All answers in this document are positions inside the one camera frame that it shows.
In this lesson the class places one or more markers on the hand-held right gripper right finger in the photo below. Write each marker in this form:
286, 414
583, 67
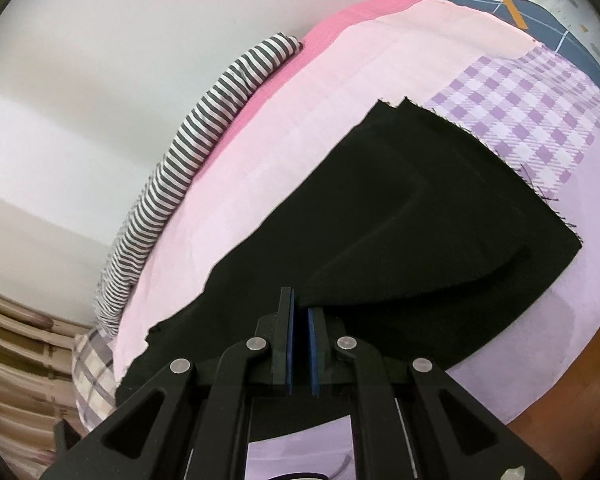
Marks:
313, 350

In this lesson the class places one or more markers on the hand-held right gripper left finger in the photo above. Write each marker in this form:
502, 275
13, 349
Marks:
287, 345

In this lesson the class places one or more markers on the black pants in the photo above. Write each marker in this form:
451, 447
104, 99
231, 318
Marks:
380, 210

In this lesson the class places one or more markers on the pink purple checked bed sheet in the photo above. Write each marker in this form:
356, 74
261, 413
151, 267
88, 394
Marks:
280, 160

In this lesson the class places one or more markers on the plaid pillow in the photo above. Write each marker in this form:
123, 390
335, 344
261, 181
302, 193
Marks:
92, 375

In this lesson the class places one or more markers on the grey white striped cloth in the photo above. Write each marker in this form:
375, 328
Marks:
180, 160

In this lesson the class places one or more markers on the beige patterned curtain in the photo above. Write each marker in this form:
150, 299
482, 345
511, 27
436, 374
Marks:
15, 360

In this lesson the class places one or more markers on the pink textured blanket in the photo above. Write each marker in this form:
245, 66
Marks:
340, 25

